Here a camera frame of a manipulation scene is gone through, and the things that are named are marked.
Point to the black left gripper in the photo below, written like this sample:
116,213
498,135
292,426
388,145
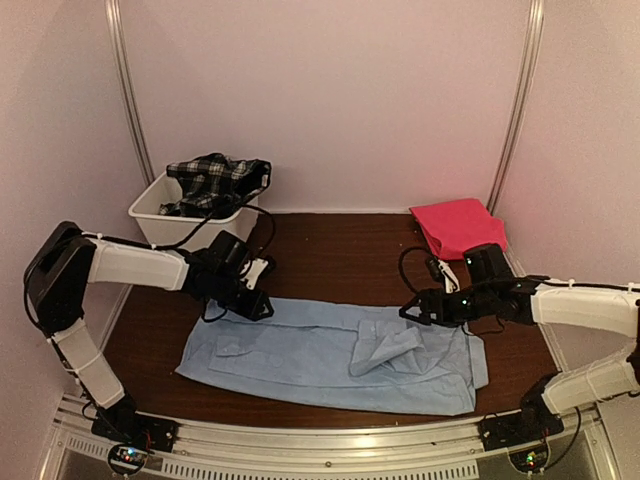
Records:
255,309

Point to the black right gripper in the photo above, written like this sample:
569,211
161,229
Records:
428,297

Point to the pink trousers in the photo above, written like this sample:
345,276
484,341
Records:
451,228

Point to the light blue shirt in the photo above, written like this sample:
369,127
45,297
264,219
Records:
338,356

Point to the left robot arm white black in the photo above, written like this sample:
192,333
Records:
55,283

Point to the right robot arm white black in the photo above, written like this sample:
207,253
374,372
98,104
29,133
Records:
543,301

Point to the white plastic laundry bin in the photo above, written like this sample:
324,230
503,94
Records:
165,230

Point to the black white plaid garment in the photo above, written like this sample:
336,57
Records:
215,186

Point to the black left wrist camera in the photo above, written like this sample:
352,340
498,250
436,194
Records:
228,255

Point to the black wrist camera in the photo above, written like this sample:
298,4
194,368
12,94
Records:
487,264
228,255

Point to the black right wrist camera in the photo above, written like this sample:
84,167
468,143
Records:
487,264

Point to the front aluminium rail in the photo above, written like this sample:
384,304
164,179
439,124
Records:
442,450

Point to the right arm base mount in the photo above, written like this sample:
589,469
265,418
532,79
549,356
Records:
526,432

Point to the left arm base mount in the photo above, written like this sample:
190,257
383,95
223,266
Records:
137,437

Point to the right aluminium frame post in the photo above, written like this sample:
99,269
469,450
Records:
527,70

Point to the aluminium frame post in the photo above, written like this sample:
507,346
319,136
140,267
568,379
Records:
527,70
118,42

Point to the left aluminium frame post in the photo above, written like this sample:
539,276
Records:
118,42

